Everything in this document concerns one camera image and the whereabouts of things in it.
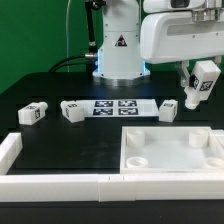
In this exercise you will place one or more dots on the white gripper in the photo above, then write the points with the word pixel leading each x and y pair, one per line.
pixel 174 36

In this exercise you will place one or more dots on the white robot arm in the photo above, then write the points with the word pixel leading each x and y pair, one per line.
pixel 119 59

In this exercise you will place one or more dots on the white sheet with markers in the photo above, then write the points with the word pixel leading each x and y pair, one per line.
pixel 119 108

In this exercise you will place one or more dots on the white U-shaped fence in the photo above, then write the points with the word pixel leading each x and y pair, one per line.
pixel 101 187

